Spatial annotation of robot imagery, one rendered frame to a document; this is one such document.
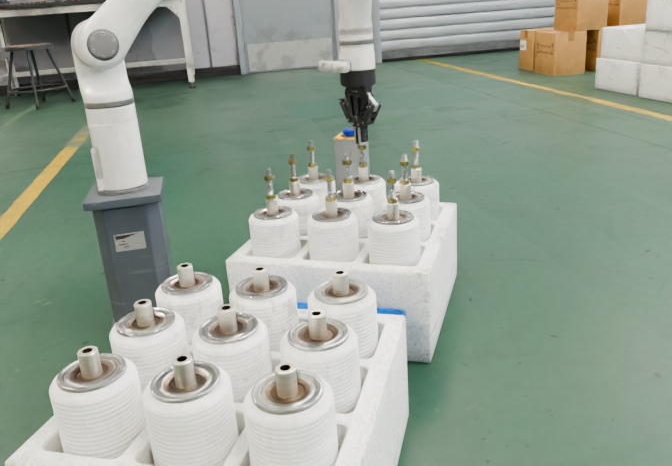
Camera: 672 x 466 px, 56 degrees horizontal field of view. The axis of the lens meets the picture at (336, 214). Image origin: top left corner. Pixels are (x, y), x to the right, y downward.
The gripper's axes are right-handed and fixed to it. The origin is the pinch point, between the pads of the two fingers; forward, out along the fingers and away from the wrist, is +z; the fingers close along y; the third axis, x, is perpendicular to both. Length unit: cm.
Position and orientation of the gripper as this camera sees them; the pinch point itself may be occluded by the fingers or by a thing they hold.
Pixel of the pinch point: (361, 135)
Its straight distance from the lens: 137.4
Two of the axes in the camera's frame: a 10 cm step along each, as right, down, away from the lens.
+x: -8.4, 2.3, -5.0
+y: -5.5, -2.4, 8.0
